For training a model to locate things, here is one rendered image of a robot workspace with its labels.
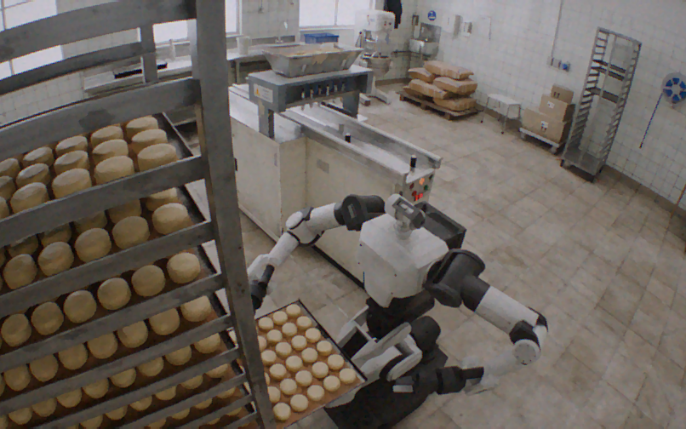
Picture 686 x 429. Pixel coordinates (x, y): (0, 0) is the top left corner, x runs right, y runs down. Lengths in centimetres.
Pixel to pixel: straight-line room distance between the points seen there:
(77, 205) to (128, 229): 11
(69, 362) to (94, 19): 48
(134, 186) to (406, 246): 84
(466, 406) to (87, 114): 193
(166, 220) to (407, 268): 74
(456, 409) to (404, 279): 105
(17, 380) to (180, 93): 51
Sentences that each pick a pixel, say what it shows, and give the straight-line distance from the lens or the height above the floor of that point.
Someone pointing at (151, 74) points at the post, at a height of 153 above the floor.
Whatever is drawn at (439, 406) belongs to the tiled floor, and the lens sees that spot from 197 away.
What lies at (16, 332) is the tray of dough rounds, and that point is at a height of 133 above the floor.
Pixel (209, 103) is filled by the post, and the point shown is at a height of 158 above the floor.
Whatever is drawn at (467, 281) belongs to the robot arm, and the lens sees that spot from 104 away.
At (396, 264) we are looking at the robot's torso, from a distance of 108.
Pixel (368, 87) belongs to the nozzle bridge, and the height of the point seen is 107.
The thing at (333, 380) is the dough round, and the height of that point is 70.
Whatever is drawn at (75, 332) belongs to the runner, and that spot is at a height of 133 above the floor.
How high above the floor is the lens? 170
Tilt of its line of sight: 35 degrees down
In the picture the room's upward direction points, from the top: 4 degrees clockwise
